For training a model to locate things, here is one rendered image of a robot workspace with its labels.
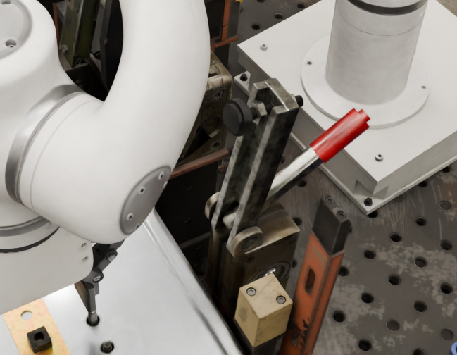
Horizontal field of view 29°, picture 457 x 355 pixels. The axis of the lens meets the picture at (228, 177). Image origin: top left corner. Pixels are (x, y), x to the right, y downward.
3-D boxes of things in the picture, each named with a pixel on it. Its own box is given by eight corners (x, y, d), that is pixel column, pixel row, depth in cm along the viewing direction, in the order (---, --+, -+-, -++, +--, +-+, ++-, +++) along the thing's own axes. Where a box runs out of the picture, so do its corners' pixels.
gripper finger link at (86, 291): (104, 227, 72) (107, 271, 77) (68, 242, 70) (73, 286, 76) (122, 257, 70) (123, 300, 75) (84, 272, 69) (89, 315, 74)
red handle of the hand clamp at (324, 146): (210, 206, 79) (348, 92, 77) (220, 213, 81) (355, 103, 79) (234, 241, 77) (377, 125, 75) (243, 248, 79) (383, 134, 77)
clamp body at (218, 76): (127, 260, 118) (121, 58, 89) (201, 228, 122) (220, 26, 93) (158, 314, 114) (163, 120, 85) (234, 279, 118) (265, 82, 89)
